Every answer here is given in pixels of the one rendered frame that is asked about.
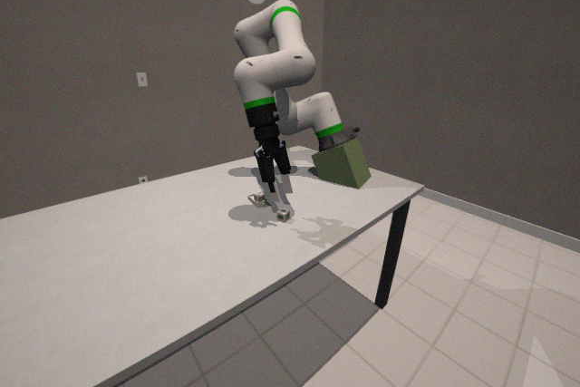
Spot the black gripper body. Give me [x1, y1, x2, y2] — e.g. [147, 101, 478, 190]
[254, 124, 280, 157]

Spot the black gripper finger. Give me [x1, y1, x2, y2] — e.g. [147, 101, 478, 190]
[254, 144, 281, 202]
[274, 140, 293, 193]

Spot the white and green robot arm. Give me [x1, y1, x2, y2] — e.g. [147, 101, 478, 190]
[234, 0, 360, 152]

